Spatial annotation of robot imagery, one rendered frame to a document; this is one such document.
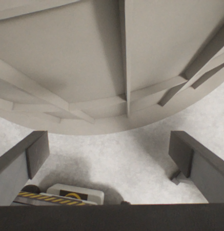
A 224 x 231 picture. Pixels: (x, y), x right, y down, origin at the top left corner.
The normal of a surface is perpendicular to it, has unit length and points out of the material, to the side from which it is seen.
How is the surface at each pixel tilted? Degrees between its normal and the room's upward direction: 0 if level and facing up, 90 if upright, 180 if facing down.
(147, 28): 90
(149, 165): 0
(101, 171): 0
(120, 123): 0
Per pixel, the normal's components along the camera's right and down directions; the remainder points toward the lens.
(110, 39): 0.20, 0.96
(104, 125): -0.10, -0.15
